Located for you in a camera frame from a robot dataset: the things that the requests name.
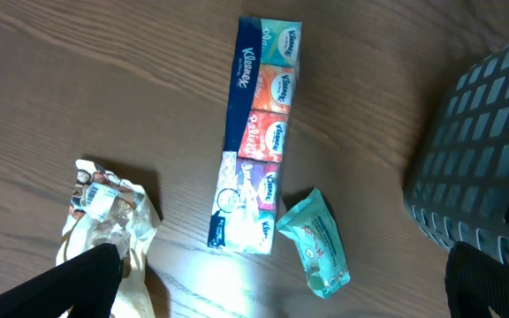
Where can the Kleenex tissue multipack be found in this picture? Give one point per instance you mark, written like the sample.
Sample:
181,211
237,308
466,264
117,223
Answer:
265,71

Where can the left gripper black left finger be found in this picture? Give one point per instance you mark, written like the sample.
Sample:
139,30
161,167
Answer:
84,286

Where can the mint green wipes packet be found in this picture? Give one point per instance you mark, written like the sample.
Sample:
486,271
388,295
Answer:
310,225

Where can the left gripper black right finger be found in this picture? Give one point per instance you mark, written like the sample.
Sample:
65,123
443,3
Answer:
476,285

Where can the grey plastic lattice basket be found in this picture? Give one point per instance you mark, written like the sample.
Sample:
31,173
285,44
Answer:
459,187

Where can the beige crumpled snack bag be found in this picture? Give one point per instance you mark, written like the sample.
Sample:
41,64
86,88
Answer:
105,208

